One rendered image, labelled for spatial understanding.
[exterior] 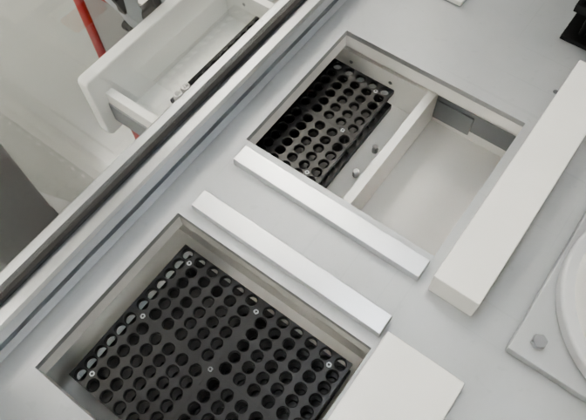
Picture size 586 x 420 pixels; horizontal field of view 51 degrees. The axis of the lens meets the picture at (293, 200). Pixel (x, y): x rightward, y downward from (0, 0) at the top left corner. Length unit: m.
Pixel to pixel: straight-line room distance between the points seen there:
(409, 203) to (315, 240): 0.20
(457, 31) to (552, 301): 0.35
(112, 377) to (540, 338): 0.41
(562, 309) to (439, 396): 0.14
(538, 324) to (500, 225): 0.10
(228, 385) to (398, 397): 0.17
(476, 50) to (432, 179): 0.17
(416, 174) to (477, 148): 0.09
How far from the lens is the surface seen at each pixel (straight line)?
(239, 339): 0.64
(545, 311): 0.62
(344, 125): 0.75
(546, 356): 0.61
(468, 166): 0.83
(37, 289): 0.61
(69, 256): 0.61
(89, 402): 0.73
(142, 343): 0.66
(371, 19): 0.80
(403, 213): 0.78
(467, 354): 0.60
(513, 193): 0.64
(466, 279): 0.59
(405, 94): 0.83
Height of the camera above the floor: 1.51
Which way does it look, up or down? 61 degrees down
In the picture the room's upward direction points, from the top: 3 degrees counter-clockwise
